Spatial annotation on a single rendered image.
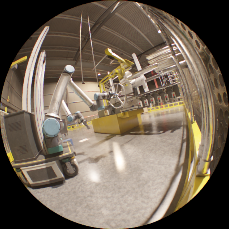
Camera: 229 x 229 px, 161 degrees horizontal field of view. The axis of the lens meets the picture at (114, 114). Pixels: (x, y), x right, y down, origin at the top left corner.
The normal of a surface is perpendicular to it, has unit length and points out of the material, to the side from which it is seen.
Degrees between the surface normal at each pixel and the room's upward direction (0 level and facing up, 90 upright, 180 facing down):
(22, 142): 90
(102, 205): 0
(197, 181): 0
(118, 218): 0
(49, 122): 95
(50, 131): 95
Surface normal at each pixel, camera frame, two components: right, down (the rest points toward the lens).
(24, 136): 0.59, -0.13
